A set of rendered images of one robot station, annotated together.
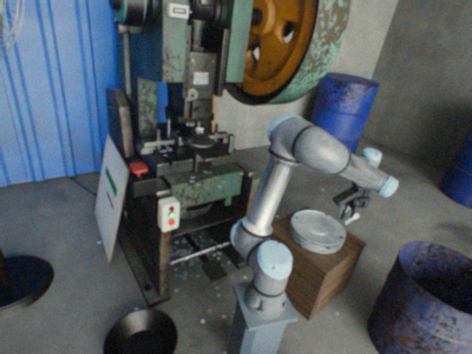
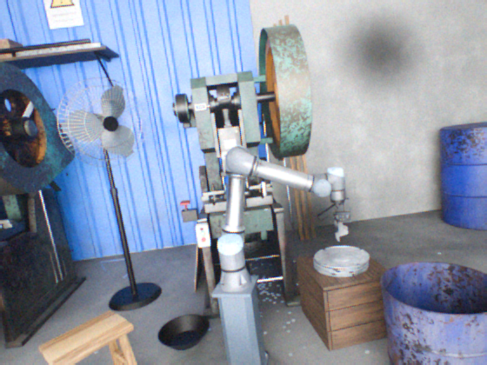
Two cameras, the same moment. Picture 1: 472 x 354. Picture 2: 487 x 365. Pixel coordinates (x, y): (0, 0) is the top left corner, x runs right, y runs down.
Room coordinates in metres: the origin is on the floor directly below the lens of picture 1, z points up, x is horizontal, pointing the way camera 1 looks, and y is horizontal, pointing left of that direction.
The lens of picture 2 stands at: (-0.40, -1.15, 1.21)
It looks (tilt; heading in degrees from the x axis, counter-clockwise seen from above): 11 degrees down; 38
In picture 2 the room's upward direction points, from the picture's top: 8 degrees counter-clockwise
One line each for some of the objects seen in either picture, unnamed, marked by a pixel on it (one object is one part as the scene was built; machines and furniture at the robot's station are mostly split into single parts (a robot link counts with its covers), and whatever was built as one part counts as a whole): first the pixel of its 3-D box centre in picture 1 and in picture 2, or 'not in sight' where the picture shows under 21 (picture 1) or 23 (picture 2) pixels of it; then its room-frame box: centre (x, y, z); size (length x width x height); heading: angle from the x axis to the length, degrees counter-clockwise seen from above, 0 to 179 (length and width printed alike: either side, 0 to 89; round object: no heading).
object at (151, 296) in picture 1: (129, 184); (205, 229); (1.36, 0.59, 0.45); 0.92 x 0.12 x 0.90; 39
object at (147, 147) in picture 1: (156, 140); (211, 191); (1.31, 0.42, 0.76); 0.17 x 0.06 x 0.10; 129
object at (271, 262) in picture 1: (271, 265); (231, 250); (0.75, -0.15, 0.62); 0.13 x 0.12 x 0.14; 35
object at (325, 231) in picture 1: (318, 227); (341, 256); (1.31, -0.46, 0.40); 0.29 x 0.29 x 0.01
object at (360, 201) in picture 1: (357, 194); (340, 210); (1.17, -0.53, 0.71); 0.09 x 0.08 x 0.12; 112
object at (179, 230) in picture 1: (184, 206); (244, 248); (1.42, 0.30, 0.31); 0.43 x 0.42 x 0.01; 129
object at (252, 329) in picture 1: (254, 338); (242, 327); (0.75, -0.16, 0.23); 0.19 x 0.19 x 0.45; 22
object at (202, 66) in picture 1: (195, 82); (230, 147); (1.38, 0.26, 1.04); 0.17 x 0.15 x 0.30; 39
